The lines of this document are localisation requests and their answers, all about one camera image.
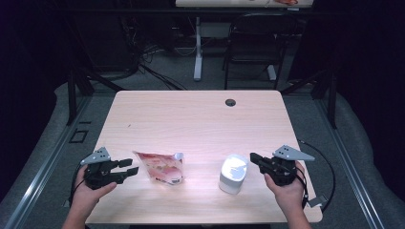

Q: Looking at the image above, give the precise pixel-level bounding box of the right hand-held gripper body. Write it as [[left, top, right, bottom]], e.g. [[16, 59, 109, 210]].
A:
[[262, 144, 315, 187]]

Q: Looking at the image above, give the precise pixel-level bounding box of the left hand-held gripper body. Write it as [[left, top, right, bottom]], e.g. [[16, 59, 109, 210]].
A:
[[79, 146, 122, 191]]

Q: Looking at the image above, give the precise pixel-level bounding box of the white lidded container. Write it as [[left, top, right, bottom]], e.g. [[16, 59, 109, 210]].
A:
[[218, 154, 249, 196]]

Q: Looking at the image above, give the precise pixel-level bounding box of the red and white spouted pouch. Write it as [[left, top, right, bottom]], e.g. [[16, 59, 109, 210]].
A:
[[133, 151, 185, 187]]

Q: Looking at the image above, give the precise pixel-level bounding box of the person's right hand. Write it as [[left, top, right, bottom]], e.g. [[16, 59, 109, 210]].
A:
[[263, 160, 307, 218]]

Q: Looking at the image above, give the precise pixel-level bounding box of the person's left hand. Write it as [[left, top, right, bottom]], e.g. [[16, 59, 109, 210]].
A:
[[69, 165, 118, 217]]

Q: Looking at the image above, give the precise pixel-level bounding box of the black metal stand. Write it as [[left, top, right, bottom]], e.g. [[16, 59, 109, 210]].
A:
[[66, 65, 125, 126], [280, 66, 338, 130]]

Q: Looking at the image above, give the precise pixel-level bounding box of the white desk foot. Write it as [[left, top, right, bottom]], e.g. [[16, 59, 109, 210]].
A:
[[266, 64, 277, 81]]

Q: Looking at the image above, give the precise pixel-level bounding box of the black folding chair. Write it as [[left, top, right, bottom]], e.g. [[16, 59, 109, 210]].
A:
[[223, 12, 302, 91]]

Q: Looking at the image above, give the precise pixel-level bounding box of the white desk leg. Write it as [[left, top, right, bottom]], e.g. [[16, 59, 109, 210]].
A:
[[193, 16, 203, 82]]

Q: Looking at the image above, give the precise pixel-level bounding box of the pale background desk top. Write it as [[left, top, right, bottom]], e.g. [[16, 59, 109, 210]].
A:
[[175, 0, 314, 9]]

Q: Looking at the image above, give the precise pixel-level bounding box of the left hand-held gripper cable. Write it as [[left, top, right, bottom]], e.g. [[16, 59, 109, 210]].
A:
[[68, 161, 88, 208]]

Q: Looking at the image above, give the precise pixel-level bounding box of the long black floor cable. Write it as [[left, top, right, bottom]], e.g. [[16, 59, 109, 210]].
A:
[[297, 139, 337, 214]]

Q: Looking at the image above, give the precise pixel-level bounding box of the aluminium floor rail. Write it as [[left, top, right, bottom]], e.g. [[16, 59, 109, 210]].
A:
[[313, 98, 386, 229], [3, 94, 94, 229]]

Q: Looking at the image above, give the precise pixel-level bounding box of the bundle of black cables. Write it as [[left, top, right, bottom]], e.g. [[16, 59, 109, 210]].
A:
[[120, 18, 189, 92]]

